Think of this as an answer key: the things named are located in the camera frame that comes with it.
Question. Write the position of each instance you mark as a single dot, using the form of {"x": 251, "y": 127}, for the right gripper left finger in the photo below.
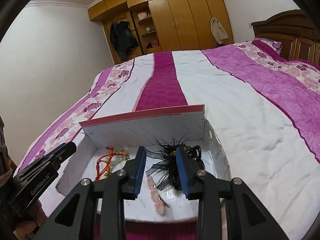
{"x": 92, "y": 202}

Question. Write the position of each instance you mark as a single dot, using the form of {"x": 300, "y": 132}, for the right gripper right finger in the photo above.
{"x": 246, "y": 216}

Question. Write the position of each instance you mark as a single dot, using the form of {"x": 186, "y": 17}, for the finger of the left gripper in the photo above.
{"x": 61, "y": 153}

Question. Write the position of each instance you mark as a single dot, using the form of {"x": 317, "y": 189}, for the pink hair clip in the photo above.
{"x": 159, "y": 203}

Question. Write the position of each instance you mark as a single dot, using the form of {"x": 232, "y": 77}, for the black feather hair accessory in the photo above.
{"x": 167, "y": 166}

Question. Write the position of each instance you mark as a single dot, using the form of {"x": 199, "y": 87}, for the person's left hand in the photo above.
{"x": 37, "y": 220}

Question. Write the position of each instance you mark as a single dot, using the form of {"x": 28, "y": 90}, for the pink cardboard box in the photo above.
{"x": 127, "y": 132}

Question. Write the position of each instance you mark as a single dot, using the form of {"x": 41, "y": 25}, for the dark hanging jackets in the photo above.
{"x": 122, "y": 39}

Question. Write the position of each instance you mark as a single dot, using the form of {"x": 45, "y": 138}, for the red item on shelf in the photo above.
{"x": 152, "y": 44}

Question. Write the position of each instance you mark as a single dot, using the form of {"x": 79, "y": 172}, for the white box on shelf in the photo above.
{"x": 142, "y": 15}

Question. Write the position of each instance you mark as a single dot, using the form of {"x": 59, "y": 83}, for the purple pillow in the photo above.
{"x": 268, "y": 43}

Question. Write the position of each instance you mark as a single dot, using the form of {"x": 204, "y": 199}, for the wooden wardrobe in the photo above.
{"x": 176, "y": 24}

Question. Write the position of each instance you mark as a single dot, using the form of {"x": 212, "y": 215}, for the beige hanging coat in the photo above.
{"x": 218, "y": 31}

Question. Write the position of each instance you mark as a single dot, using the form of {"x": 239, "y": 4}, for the dark wooden headboard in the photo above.
{"x": 293, "y": 29}

